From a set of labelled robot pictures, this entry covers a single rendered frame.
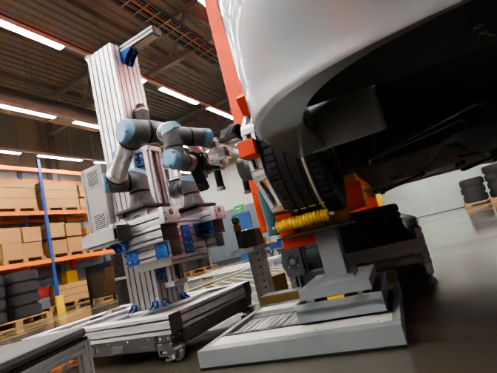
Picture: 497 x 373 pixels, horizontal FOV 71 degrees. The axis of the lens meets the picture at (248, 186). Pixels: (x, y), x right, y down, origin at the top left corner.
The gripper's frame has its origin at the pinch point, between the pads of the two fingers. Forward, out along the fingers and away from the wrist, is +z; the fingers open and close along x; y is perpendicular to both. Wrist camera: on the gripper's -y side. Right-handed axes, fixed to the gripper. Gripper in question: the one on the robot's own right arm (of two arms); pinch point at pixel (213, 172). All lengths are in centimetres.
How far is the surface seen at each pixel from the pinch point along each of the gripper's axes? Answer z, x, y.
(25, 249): 544, 896, 109
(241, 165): 15.3, -8.9, 2.9
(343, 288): 2, -44, -63
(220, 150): 2.2, -5.1, 9.9
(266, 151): -11.1, -31.4, -1.6
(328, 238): 17, -41, -43
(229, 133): 0.8, -12.6, 15.7
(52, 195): 643, 881, 269
